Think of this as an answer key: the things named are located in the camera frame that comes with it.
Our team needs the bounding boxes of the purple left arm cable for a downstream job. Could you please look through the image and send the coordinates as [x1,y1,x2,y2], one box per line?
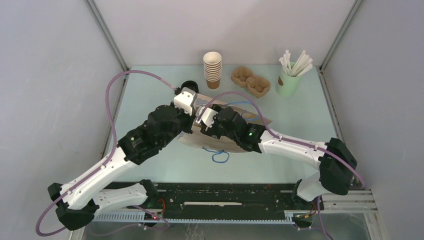
[35,70,181,237]

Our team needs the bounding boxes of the bundle of white wrapped straws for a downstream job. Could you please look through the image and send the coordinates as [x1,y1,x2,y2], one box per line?
[279,50,313,77]

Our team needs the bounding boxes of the paper takeout bag blue handles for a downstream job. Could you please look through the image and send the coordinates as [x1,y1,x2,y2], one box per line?
[177,100,272,155]

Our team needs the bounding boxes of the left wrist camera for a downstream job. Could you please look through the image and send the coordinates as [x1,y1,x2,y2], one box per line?
[173,87,198,116]

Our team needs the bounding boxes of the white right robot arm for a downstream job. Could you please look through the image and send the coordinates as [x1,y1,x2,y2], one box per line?
[196,104,358,209]

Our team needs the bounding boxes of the green straw holder cup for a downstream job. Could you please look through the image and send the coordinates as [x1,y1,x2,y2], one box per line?
[275,69,303,97]

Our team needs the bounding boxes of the stack of brown paper cups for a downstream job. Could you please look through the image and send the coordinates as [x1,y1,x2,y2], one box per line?
[203,51,222,90]

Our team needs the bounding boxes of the stack of black cup lids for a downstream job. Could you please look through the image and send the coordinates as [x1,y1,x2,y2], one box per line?
[180,80,200,94]

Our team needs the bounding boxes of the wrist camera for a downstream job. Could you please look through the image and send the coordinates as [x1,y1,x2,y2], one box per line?
[173,87,198,116]
[193,104,223,127]

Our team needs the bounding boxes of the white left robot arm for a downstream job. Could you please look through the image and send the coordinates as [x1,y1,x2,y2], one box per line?
[48,101,196,231]

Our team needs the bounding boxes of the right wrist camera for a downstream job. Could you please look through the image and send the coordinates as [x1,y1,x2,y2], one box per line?
[193,104,223,127]

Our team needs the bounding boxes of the brown pulp cup carrier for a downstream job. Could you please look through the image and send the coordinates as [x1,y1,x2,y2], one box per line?
[231,66,271,99]

